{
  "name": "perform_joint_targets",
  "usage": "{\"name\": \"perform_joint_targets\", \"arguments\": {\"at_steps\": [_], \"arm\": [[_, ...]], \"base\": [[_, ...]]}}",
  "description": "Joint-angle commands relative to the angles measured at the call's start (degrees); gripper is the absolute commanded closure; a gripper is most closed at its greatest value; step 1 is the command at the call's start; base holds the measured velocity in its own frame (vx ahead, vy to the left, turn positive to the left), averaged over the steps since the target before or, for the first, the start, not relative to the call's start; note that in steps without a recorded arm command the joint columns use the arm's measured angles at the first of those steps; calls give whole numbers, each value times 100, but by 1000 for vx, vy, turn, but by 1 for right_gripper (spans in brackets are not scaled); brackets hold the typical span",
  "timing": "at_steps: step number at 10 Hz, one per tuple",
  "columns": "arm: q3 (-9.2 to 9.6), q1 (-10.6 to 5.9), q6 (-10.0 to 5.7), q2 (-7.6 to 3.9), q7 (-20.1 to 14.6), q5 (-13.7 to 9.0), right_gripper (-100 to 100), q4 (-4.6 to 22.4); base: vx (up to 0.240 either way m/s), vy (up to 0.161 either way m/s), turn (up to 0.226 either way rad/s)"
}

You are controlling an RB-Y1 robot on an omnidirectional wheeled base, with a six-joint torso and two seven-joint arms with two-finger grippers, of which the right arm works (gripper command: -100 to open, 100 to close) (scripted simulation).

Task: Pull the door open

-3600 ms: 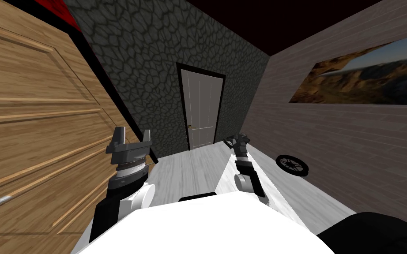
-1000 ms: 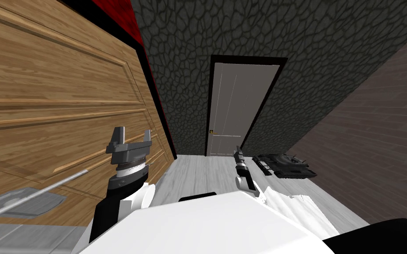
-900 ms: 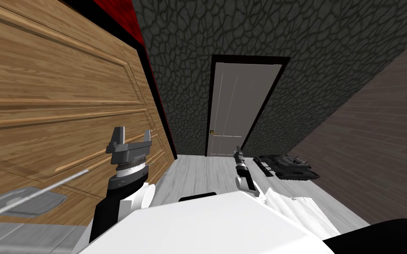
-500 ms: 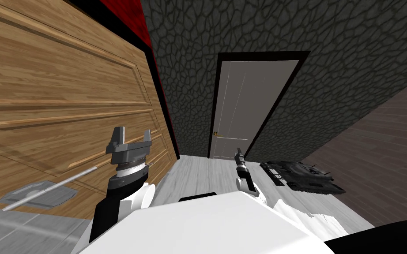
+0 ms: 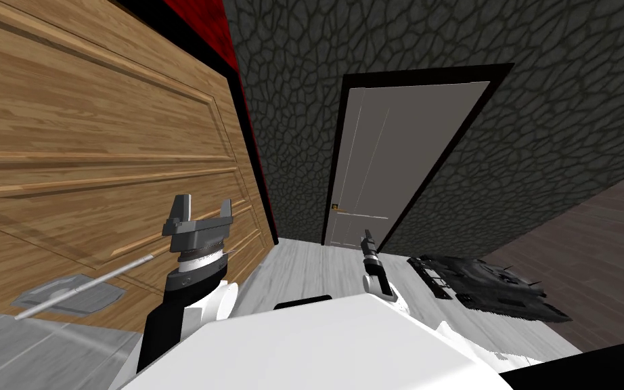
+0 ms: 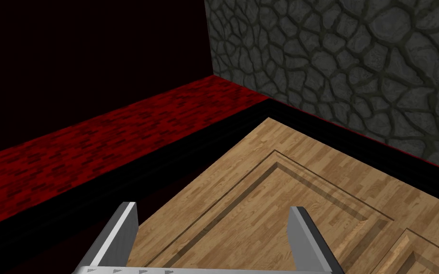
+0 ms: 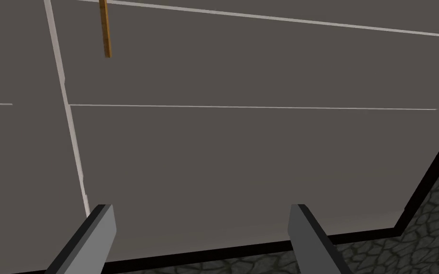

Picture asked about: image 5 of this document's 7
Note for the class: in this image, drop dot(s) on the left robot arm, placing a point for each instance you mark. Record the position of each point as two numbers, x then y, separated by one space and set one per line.
182 303

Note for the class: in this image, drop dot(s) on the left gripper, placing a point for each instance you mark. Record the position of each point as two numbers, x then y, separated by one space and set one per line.
195 235

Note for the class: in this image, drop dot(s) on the black flat jagged object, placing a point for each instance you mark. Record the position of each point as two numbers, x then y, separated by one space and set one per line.
490 287

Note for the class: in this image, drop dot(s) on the brown wooden door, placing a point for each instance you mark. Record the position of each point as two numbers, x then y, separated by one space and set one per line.
74 119

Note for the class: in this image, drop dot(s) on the grey door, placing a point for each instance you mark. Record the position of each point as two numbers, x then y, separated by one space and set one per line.
393 157

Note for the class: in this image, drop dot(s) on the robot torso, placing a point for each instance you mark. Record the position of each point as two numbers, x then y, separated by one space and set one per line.
317 352

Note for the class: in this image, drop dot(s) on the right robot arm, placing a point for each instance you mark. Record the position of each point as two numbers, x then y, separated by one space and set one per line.
378 275

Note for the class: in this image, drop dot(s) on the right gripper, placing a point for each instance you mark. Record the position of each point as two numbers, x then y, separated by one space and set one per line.
370 245

